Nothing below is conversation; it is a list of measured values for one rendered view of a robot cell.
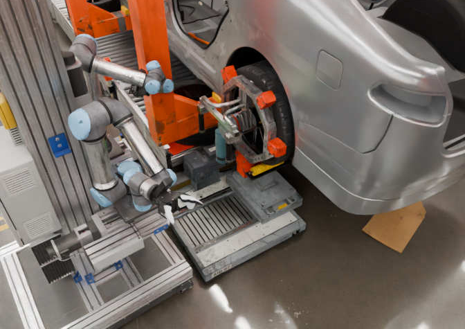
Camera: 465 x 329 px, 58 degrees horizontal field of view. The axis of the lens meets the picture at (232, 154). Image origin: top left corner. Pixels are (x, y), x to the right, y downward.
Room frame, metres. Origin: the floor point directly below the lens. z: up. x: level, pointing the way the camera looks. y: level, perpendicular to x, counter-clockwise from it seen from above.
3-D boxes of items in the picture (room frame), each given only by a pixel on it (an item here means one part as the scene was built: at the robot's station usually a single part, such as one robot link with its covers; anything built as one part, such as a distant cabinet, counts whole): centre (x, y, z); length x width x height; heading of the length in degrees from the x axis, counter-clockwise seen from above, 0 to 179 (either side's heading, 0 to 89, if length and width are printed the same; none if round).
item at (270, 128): (2.16, -0.09, 0.85); 0.54 x 0.07 x 0.54; 32
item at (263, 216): (2.25, -0.23, 0.13); 0.50 x 0.36 x 0.10; 32
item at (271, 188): (2.25, -0.23, 0.32); 0.40 x 0.30 x 0.28; 32
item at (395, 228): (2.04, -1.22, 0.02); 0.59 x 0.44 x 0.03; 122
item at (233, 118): (2.12, -0.03, 0.85); 0.21 x 0.14 x 0.14; 122
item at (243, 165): (2.18, -0.12, 0.48); 0.16 x 0.12 x 0.17; 122
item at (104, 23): (4.21, 1.22, 0.69); 0.52 x 0.17 x 0.35; 122
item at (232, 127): (2.01, -0.04, 1.03); 0.19 x 0.18 x 0.11; 122
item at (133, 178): (1.24, 0.39, 1.21); 0.11 x 0.08 x 0.09; 50
